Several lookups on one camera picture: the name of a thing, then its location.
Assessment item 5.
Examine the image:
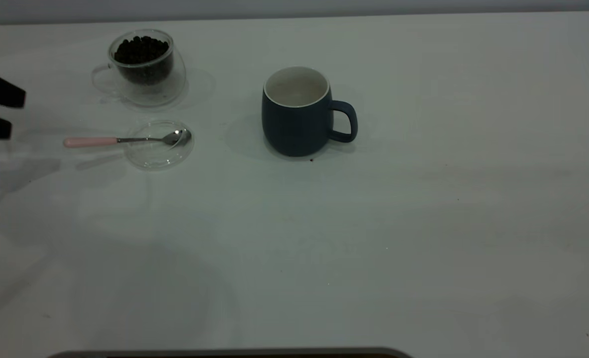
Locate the clear double-wall glass cup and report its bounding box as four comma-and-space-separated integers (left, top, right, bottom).
92, 29, 187, 107

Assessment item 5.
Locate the dark grey-blue ceramic mug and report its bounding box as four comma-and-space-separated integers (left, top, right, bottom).
261, 66, 359, 158

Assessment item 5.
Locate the pink handled metal spoon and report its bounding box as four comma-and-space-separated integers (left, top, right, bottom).
64, 129, 192, 149

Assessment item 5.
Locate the dark coffee beans pile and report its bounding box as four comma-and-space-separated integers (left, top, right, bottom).
114, 36, 172, 85

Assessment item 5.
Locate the clear round glass saucer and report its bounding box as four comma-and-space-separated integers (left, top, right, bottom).
125, 119, 195, 171

